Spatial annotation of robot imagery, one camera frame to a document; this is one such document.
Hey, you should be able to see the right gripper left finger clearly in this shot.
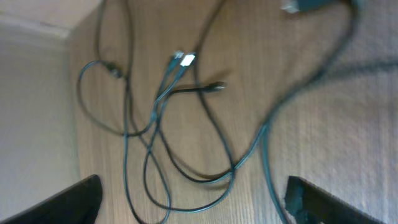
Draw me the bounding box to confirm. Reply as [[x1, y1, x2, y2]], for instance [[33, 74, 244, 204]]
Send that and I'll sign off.
[[1, 174, 103, 224]]

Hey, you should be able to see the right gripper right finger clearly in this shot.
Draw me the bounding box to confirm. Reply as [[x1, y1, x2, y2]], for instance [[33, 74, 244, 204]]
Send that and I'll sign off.
[[284, 175, 382, 224]]

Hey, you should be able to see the black usb cable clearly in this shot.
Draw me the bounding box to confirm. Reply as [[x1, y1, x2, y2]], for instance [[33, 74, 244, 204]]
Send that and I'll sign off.
[[124, 0, 364, 224], [76, 0, 237, 224]]

